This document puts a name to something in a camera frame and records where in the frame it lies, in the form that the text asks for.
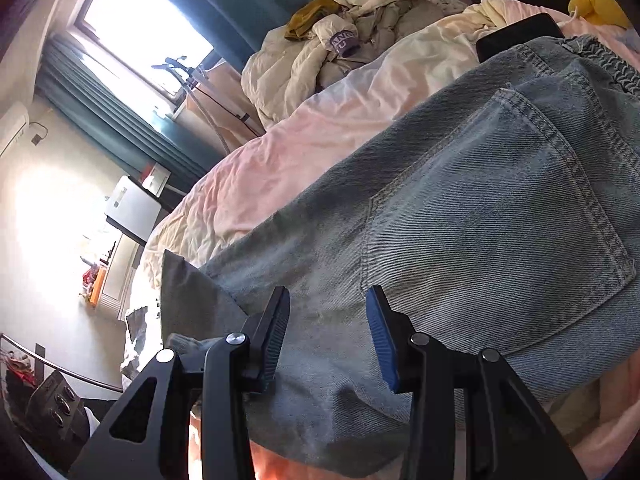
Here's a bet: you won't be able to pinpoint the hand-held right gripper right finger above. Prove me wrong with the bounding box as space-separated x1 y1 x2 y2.
365 285 588 480

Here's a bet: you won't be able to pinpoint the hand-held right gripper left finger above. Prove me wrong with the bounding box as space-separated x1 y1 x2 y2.
67 286 292 480

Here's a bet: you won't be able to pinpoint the blue denim jeans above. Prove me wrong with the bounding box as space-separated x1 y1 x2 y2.
160 35 640 461

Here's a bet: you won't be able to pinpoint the metal clothes rack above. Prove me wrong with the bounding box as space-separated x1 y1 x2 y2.
0 332 123 396

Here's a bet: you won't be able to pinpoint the orange box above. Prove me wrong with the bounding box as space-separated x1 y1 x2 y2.
80 262 108 307

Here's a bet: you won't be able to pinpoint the white cabinet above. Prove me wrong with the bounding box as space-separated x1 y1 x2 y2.
97 237 144 319

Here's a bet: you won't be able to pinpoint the pink bed sheet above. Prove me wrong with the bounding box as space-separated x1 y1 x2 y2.
120 0 640 480

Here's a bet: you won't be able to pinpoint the white floor appliance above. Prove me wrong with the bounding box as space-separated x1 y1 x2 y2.
105 176 163 244

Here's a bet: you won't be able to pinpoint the red and white box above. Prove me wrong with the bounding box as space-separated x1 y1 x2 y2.
139 162 172 196

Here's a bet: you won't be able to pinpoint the teal curtain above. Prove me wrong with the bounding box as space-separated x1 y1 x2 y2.
35 0 331 197

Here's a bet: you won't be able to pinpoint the black tripod stand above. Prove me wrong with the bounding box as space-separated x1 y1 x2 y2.
150 54 266 157

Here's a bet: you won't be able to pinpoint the cream down jacket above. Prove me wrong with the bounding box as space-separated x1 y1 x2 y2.
241 0 482 129

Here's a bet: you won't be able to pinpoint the white air conditioner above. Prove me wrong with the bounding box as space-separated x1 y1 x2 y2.
0 102 31 158

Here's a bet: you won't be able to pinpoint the mustard yellow garment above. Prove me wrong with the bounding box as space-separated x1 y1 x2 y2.
285 0 351 41

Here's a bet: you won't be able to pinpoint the black phone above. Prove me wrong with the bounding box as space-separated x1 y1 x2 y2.
475 12 566 64

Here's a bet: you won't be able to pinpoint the yellow plush toy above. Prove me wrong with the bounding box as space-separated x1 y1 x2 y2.
568 0 632 29

